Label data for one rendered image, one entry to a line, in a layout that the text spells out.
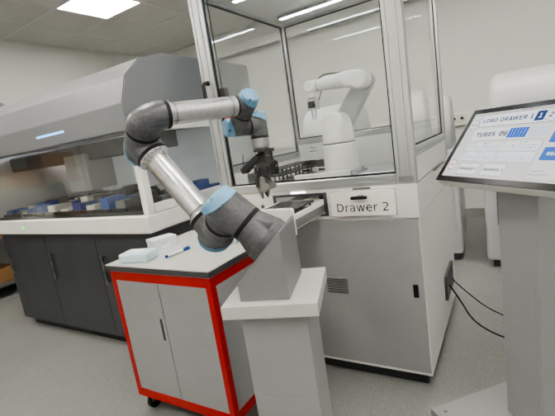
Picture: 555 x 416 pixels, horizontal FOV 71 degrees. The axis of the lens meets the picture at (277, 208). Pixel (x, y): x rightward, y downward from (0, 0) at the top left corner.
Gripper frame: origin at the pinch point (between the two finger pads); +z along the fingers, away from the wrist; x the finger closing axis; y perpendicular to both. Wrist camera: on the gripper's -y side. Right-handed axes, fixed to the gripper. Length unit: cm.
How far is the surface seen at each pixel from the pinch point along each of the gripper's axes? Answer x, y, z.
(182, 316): -35, -25, 44
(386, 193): 21, 47, 6
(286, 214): -10.6, 16.2, 6.7
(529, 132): 5, 98, -14
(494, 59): 338, 81, -79
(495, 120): 20, 88, -18
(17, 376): -41, -174, 99
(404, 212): 23, 53, 14
